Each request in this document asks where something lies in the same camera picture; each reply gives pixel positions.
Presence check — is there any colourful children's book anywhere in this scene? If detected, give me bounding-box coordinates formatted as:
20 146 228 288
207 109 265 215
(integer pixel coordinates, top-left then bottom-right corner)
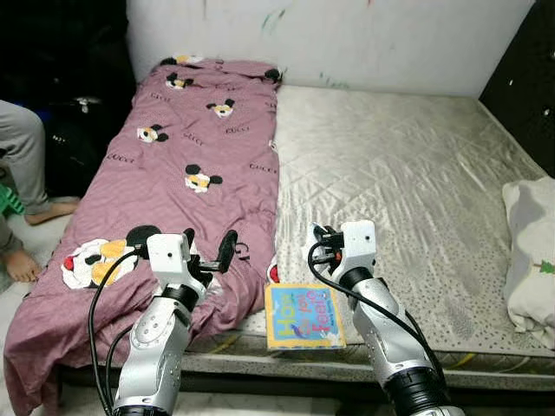
264 282 348 350

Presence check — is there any white pillow with tree print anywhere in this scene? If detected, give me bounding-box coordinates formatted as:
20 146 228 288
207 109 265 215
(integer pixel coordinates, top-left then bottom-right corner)
501 177 555 349

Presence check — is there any white plastic bag red print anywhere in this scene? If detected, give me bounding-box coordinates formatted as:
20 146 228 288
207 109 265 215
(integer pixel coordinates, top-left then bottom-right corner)
186 260 228 304

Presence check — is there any pink cartoon print blanket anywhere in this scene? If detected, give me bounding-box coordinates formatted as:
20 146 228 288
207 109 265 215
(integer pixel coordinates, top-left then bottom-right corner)
4 55 283 415

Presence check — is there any grey quilted mattress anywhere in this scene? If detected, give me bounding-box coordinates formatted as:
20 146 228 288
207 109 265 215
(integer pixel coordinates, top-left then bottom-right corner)
56 84 555 388

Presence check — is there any dark bed base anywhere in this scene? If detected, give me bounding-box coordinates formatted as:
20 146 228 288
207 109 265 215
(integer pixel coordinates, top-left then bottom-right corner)
56 368 555 408

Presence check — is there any black bag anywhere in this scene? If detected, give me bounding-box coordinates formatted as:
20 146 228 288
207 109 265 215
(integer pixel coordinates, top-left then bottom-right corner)
43 87 131 196

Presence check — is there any green plastic object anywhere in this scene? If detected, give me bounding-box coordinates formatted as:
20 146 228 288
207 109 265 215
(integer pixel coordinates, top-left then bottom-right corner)
0 186 24 218

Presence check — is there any person in grey trousers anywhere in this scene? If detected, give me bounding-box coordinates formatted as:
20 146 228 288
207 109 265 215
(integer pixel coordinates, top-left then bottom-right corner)
0 100 79 283

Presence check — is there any dark tufted headboard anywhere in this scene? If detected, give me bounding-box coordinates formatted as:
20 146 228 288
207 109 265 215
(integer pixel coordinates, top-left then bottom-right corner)
479 0 555 179

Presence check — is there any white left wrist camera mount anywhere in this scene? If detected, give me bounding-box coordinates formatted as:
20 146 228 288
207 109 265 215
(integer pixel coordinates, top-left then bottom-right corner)
146 232 193 283

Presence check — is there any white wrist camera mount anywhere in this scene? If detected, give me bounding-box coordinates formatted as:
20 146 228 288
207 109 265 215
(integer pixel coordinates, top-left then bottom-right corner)
146 232 193 283
340 219 379 280

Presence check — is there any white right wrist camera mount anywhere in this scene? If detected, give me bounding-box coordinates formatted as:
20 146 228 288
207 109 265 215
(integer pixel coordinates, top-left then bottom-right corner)
340 219 379 280

